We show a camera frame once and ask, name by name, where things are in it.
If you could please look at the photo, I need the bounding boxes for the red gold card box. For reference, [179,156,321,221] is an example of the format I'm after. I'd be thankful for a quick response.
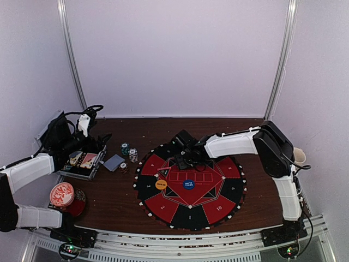
[80,153,97,169]

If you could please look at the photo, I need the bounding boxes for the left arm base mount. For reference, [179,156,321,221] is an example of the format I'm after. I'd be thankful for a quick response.
[49,212,98,248]

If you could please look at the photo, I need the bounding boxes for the white grey chip stack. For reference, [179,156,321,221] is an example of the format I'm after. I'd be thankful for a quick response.
[129,148,138,163]

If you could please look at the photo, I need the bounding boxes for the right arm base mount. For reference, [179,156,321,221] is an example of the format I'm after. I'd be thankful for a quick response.
[261,227,308,247]

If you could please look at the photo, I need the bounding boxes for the green white chip stack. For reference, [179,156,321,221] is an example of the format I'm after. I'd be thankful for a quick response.
[121,142,130,156]

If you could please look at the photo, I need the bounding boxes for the aluminium poker case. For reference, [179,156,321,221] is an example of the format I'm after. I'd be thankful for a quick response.
[35,110,111,181]

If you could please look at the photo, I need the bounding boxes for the left aluminium frame post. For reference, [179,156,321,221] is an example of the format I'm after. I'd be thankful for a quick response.
[57,0,88,110]

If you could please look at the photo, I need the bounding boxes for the front aluminium rail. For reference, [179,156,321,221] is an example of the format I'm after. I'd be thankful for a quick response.
[20,214,338,262]

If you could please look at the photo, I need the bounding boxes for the red black chip stack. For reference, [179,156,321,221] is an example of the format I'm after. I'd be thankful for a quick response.
[119,162,129,174]

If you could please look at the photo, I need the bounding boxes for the aluminium frame post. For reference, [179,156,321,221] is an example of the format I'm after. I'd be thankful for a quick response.
[263,0,299,120]
[57,0,88,110]

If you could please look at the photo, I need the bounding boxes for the orange big blind button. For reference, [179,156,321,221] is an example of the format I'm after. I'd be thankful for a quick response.
[155,179,167,190]

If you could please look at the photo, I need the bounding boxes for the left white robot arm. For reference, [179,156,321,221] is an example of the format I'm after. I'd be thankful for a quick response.
[1,105,110,242]

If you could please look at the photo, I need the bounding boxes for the blue small blind button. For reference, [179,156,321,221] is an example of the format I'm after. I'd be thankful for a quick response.
[183,180,195,190]

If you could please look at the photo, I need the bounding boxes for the right aluminium frame post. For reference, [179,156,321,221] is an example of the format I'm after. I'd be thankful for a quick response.
[263,0,299,120]

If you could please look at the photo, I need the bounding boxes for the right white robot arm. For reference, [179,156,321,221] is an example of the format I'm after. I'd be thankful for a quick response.
[171,121,311,241]

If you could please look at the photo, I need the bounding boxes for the black gold card box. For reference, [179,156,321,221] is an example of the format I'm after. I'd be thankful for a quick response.
[67,151,82,166]

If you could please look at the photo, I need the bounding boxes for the dark red round lid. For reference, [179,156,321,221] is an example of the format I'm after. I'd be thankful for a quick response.
[65,188,86,218]

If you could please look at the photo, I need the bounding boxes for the blue playing card deck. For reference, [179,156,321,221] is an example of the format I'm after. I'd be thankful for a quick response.
[103,154,125,172]

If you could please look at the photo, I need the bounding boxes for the patterned paper cup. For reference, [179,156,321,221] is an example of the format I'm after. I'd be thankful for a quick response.
[293,147,306,166]

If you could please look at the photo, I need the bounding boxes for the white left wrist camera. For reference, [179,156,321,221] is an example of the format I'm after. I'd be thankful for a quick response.
[77,114,91,137]

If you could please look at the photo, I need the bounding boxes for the red floral round tin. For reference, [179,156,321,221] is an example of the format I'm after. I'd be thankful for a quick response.
[50,182,75,208]

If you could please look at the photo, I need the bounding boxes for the round red black poker mat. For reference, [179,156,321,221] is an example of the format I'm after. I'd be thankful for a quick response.
[133,142,247,231]

